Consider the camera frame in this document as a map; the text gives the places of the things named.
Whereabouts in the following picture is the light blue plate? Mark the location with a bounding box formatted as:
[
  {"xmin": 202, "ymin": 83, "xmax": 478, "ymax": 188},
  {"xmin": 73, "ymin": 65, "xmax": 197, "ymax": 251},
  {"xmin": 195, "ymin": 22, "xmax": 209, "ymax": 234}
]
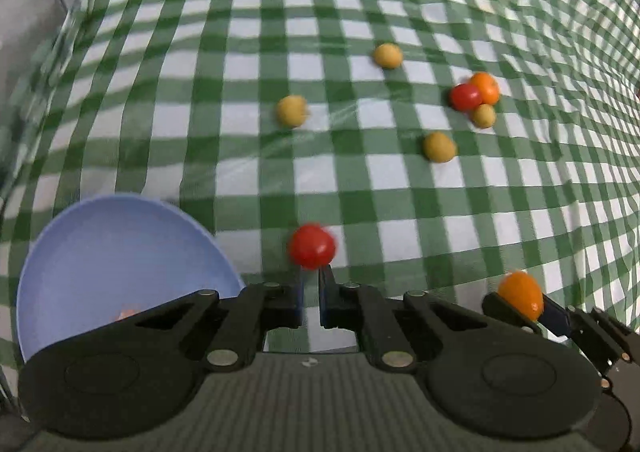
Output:
[{"xmin": 16, "ymin": 194, "xmax": 246, "ymax": 363}]

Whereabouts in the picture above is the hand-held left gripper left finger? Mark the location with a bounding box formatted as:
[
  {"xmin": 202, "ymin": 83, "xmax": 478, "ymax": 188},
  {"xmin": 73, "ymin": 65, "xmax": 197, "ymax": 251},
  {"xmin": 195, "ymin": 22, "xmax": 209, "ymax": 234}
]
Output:
[{"xmin": 117, "ymin": 268, "xmax": 306, "ymax": 373}]

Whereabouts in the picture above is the red cherry tomato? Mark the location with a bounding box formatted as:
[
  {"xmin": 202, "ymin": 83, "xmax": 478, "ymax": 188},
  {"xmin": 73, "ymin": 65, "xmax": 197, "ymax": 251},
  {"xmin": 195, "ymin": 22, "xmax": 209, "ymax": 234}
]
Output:
[
  {"xmin": 288, "ymin": 223, "xmax": 338, "ymax": 270},
  {"xmin": 449, "ymin": 83, "xmax": 483, "ymax": 112}
]

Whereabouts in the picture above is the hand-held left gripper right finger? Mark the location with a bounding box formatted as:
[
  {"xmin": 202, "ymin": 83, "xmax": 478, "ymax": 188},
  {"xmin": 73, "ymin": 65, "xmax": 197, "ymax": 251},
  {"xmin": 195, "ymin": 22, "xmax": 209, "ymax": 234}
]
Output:
[{"xmin": 318, "ymin": 264, "xmax": 501, "ymax": 373}]

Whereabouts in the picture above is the orange tangerine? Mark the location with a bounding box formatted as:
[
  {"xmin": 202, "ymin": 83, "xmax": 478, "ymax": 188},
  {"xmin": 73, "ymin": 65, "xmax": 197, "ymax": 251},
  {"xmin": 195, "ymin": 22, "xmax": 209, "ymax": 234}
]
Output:
[
  {"xmin": 497, "ymin": 271, "xmax": 545, "ymax": 321},
  {"xmin": 469, "ymin": 72, "xmax": 501, "ymax": 106}
]

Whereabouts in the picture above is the small yellow fruit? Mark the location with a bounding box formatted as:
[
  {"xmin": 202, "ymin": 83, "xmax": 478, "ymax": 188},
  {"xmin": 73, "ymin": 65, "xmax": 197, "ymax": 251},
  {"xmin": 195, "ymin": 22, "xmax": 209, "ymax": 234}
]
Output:
[
  {"xmin": 373, "ymin": 43, "xmax": 404, "ymax": 70},
  {"xmin": 275, "ymin": 95, "xmax": 309, "ymax": 128},
  {"xmin": 423, "ymin": 131, "xmax": 457, "ymax": 164},
  {"xmin": 471, "ymin": 104, "xmax": 497, "ymax": 129}
]

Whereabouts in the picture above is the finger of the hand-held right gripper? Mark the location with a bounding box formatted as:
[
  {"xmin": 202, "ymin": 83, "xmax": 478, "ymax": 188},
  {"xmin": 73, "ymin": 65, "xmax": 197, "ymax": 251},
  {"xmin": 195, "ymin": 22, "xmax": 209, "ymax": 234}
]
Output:
[
  {"xmin": 541, "ymin": 295, "xmax": 640, "ymax": 374},
  {"xmin": 481, "ymin": 292, "xmax": 543, "ymax": 335}
]

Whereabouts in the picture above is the green checked tablecloth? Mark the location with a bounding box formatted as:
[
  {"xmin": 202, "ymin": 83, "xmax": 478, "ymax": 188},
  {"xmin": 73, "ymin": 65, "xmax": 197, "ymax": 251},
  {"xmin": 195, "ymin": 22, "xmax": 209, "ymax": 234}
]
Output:
[{"xmin": 0, "ymin": 0, "xmax": 640, "ymax": 383}]

